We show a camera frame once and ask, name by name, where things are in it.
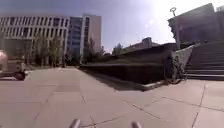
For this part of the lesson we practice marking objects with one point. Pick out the grey stone slab pavement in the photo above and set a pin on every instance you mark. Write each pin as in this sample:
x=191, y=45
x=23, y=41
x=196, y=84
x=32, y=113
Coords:
x=100, y=100

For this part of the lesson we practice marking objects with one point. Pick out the low building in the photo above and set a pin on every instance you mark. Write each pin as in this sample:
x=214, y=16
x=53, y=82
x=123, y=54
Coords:
x=145, y=43

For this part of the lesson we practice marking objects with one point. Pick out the group of trees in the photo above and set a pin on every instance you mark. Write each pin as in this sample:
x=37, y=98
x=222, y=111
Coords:
x=55, y=50

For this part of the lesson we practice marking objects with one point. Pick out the bicycle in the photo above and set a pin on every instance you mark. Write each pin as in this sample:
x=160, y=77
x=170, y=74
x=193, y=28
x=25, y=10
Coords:
x=176, y=66

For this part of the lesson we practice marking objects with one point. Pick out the robot's own part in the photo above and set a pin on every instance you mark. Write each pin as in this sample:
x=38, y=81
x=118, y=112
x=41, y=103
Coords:
x=136, y=125
x=75, y=124

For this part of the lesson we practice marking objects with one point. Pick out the lamp pole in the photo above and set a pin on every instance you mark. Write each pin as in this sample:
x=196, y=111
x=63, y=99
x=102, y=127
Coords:
x=178, y=33

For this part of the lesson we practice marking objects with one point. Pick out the pale building with tower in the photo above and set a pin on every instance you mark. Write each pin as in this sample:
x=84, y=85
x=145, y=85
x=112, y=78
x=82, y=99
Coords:
x=33, y=28

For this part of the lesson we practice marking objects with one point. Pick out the wide stone stairs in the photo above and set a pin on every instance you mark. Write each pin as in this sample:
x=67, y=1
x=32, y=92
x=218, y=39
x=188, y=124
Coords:
x=206, y=60

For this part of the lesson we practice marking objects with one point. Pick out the scooter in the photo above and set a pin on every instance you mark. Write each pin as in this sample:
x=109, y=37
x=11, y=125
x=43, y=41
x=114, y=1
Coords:
x=18, y=75

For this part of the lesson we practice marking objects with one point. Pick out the dark building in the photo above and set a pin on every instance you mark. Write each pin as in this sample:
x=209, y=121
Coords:
x=200, y=26

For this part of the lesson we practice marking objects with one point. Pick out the dark low wall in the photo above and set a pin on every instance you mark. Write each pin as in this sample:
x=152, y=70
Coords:
x=133, y=72

